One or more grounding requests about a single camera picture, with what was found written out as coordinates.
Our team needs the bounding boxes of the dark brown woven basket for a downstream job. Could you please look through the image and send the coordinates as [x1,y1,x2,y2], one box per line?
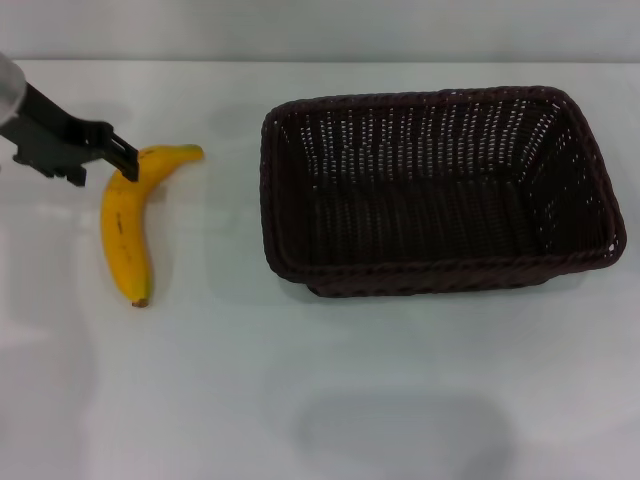
[258,85,628,299]

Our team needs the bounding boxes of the yellow banana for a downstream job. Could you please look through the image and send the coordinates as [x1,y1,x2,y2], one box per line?
[100,143,206,309]

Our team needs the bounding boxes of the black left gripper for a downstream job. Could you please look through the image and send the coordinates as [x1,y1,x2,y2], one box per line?
[0,81,141,189]

